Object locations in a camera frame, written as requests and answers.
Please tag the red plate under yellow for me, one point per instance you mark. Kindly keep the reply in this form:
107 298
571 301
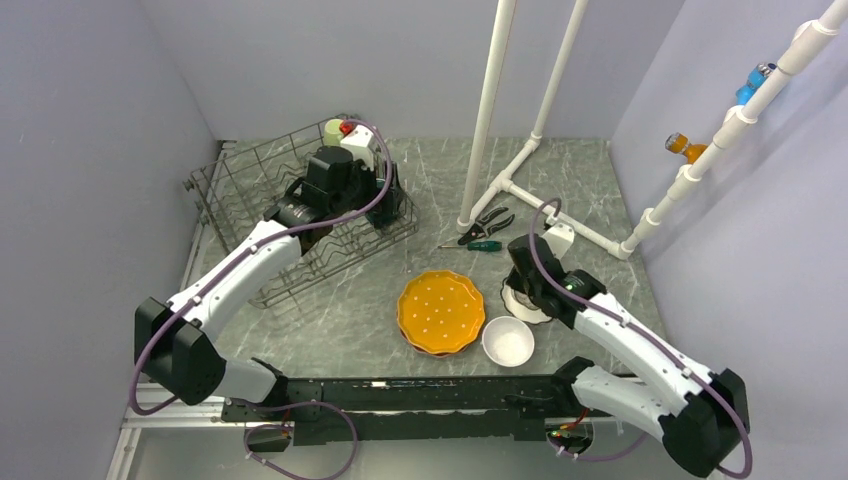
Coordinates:
438 342

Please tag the white bowl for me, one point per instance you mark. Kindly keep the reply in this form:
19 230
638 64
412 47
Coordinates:
508 341

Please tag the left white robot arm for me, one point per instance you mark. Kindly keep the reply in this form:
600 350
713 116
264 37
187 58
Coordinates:
175 339

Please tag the white PVC pipe diagonal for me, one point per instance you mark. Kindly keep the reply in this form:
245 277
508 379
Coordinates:
808 41

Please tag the grey wire dish rack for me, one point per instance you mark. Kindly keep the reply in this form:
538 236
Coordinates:
250 176

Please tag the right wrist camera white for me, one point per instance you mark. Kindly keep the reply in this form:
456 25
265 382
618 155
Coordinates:
560 238

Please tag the blue clamp on pipe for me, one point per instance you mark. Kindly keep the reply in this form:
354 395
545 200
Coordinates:
755 79

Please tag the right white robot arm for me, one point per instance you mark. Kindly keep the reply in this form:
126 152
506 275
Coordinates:
699 416

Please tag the white PVC pipe frame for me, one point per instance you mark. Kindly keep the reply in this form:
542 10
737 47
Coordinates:
553 69

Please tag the light green mug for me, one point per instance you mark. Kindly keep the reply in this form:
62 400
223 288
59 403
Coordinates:
332 132

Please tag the orange clamp on pipe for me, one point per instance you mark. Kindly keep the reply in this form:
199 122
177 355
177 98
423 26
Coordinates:
679 144

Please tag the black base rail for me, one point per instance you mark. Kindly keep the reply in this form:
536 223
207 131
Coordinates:
522 408

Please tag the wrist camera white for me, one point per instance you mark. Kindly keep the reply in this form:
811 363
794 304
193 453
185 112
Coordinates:
360 142
560 238

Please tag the floral scalloped small plate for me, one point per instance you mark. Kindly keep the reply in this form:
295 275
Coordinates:
519 306

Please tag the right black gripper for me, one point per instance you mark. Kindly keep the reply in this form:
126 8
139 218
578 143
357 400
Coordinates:
514 279

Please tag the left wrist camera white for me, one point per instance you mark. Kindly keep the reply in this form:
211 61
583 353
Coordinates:
360 142

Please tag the black handled pliers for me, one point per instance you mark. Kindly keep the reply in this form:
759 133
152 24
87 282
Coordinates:
486 225

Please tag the yellow polka dot plate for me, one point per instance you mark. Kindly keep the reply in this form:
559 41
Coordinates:
441 299

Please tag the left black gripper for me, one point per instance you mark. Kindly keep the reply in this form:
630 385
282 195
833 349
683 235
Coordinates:
391 202

